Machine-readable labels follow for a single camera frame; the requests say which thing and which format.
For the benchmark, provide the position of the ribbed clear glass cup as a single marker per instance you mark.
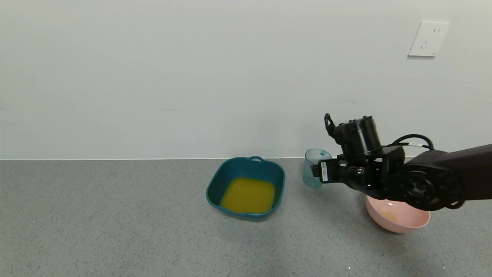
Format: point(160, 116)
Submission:
point(309, 173)

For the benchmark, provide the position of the teal square tray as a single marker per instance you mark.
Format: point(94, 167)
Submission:
point(221, 181)

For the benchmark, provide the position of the white wall socket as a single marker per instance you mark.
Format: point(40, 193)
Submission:
point(428, 38)

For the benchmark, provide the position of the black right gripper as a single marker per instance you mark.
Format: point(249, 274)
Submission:
point(323, 171)

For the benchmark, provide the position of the orange juice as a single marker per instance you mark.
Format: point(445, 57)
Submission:
point(248, 196)

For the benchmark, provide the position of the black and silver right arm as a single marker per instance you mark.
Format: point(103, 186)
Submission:
point(442, 177)

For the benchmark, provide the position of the pink bowl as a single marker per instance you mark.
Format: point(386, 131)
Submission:
point(399, 221)

